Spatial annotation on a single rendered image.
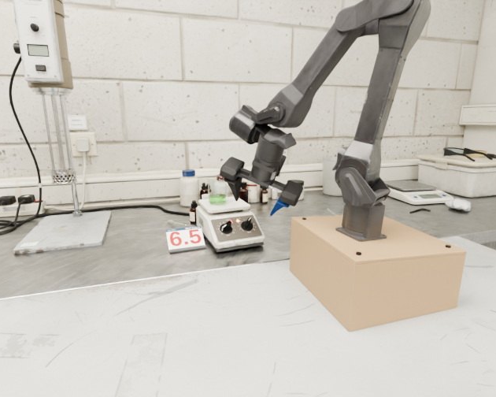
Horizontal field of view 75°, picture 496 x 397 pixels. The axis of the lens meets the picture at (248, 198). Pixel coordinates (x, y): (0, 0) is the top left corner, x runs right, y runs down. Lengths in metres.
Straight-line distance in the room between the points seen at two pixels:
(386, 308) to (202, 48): 1.10
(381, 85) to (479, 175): 1.06
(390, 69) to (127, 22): 0.99
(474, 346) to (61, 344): 0.59
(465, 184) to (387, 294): 1.07
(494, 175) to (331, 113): 0.70
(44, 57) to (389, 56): 0.76
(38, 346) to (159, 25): 1.09
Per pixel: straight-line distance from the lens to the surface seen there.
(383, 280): 0.55
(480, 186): 1.61
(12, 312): 0.70
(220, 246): 0.79
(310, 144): 1.50
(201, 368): 0.48
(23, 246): 0.97
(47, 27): 0.98
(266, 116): 0.64
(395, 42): 0.58
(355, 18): 0.61
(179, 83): 1.33
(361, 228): 0.59
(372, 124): 0.57
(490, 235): 1.18
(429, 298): 0.63
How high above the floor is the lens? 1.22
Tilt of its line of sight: 14 degrees down
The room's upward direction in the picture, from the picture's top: straight up
